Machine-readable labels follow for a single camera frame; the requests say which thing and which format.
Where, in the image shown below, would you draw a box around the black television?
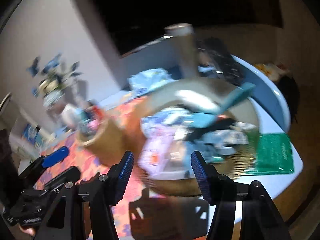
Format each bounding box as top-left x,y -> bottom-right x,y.
92,0 -> 283,55

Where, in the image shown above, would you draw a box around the books stack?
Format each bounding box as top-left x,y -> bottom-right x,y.
9,117 -> 52,159

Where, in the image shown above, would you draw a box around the purple fox tissue pack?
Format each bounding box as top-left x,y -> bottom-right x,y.
137,125 -> 177,180

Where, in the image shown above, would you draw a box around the blue white Dafi packet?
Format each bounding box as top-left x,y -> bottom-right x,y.
140,107 -> 193,137

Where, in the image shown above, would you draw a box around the person left hand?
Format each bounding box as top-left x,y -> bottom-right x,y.
19,226 -> 36,237

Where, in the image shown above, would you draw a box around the black smartphone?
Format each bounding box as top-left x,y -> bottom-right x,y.
196,37 -> 244,86

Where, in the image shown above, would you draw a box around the green plastic sheet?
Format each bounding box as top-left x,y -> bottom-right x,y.
244,133 -> 295,176

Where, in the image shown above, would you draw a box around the brown cardboard pen cup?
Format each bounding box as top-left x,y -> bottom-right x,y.
76,115 -> 126,166

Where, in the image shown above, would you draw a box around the silver thermos bottle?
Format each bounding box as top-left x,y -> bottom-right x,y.
165,23 -> 199,78

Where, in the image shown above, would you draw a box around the floral orange table mat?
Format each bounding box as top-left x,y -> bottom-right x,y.
35,96 -> 147,239

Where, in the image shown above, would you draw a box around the light blue tissue pack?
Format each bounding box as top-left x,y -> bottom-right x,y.
128,68 -> 175,97

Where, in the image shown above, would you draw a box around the blue white artificial flowers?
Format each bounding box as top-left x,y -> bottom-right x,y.
26,53 -> 82,110

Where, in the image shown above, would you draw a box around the white ribbed vase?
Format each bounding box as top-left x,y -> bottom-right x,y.
61,104 -> 80,130

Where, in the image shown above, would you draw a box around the teal cloth pouch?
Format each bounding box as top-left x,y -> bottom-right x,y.
191,82 -> 255,128

